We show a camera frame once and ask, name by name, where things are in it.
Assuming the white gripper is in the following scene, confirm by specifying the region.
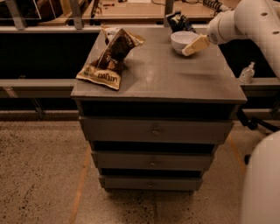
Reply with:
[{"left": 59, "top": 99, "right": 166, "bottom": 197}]
[{"left": 182, "top": 17, "right": 228, "bottom": 56}]

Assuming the blue chip bag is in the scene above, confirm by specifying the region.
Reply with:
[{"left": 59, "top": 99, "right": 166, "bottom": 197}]
[{"left": 167, "top": 11, "right": 196, "bottom": 33}]

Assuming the brown yellow chip bag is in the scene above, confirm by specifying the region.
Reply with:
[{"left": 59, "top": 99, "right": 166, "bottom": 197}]
[{"left": 76, "top": 26, "right": 145, "bottom": 90}]

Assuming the grey drawer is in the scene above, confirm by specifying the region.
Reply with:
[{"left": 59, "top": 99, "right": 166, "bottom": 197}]
[
  {"left": 99, "top": 175, "right": 203, "bottom": 192},
  {"left": 80, "top": 116, "right": 233, "bottom": 144},
  {"left": 92, "top": 151, "right": 214, "bottom": 171}
]

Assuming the coiled cable with plug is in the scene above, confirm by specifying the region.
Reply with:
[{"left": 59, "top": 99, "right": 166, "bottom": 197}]
[{"left": 202, "top": 0, "right": 233, "bottom": 13}]

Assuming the middle grey drawer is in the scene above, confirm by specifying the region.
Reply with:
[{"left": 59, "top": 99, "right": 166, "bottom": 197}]
[{"left": 92, "top": 151, "right": 214, "bottom": 171}]

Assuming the black office chair base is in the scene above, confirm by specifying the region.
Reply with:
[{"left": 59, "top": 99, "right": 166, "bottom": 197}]
[{"left": 235, "top": 99, "right": 280, "bottom": 165}]

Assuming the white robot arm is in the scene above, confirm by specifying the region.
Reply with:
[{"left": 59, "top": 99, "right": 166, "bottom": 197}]
[{"left": 182, "top": 0, "right": 280, "bottom": 224}]

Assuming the grey drawer cabinet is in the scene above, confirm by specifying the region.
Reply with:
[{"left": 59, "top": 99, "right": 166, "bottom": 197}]
[{"left": 71, "top": 28, "right": 247, "bottom": 179}]

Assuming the clear sanitizer bottle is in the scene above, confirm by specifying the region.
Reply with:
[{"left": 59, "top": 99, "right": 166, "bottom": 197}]
[{"left": 239, "top": 62, "right": 255, "bottom": 84}]

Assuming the metal rail frame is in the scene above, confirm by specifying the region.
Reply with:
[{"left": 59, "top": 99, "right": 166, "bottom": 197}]
[{"left": 0, "top": 79, "right": 77, "bottom": 98}]

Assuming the top grey drawer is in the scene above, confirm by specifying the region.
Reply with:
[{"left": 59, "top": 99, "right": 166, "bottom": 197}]
[{"left": 80, "top": 116, "right": 233, "bottom": 144}]

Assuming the white ceramic bowl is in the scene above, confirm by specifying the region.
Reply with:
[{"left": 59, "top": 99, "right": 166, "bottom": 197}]
[{"left": 171, "top": 31, "right": 198, "bottom": 54}]

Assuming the bottom grey drawer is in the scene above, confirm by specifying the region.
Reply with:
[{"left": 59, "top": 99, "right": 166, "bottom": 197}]
[{"left": 99, "top": 175, "right": 203, "bottom": 192}]

